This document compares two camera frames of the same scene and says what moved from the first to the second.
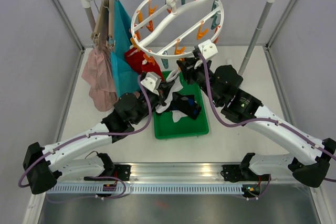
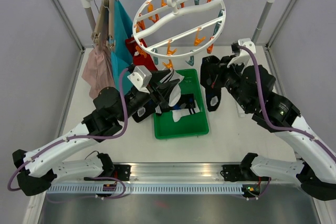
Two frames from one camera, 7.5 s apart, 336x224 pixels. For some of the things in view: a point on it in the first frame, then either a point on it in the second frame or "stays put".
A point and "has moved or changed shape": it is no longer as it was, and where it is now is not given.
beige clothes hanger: x=106 y=13 stays put
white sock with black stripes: x=176 y=86 has moved or changed shape
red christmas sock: x=134 y=58 → x=132 y=44
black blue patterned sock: x=186 y=104 has moved or changed shape
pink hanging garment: x=98 y=74 stays put
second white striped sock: x=177 y=115 stays put
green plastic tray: x=165 y=126 stays put
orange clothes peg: x=149 y=59 → x=141 y=52
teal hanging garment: x=125 y=78 stays put
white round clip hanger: x=174 y=28 has moved or changed shape
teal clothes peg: x=165 y=62 → x=156 y=59
